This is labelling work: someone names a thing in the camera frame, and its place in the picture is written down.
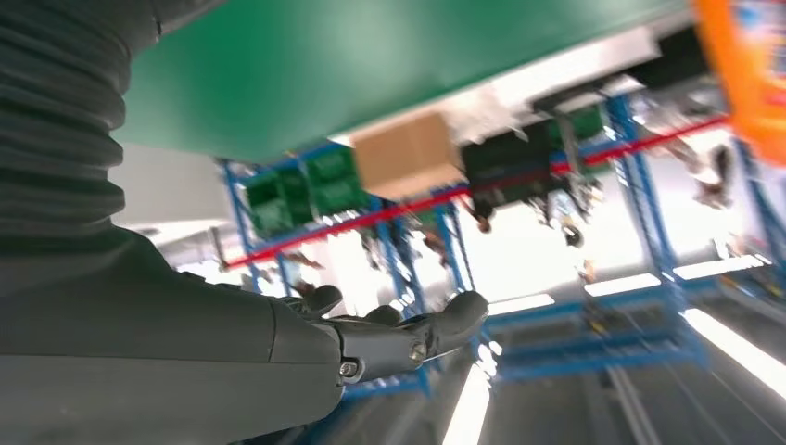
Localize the red rack rail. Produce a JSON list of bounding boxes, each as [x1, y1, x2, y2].
[[227, 113, 732, 272]]

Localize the white table with metal legs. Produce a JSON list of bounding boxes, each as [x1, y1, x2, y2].
[[110, 142, 237, 230]]

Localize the blue metal shelving rack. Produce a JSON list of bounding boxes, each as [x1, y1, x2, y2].
[[218, 92, 786, 401]]

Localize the ceiling light panel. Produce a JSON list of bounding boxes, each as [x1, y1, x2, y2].
[[681, 307, 786, 401], [441, 362, 492, 445], [583, 273, 662, 298]]

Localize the black bin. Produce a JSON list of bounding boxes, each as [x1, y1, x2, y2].
[[460, 120, 569, 207]]

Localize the brown cardboard box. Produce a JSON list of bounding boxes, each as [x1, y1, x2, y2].
[[351, 112, 464, 201]]

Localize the green plastic crate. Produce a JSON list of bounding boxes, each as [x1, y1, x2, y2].
[[244, 146, 372, 239], [546, 105, 609, 176]]

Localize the long white table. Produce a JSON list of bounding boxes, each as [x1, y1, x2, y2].
[[328, 12, 707, 148]]

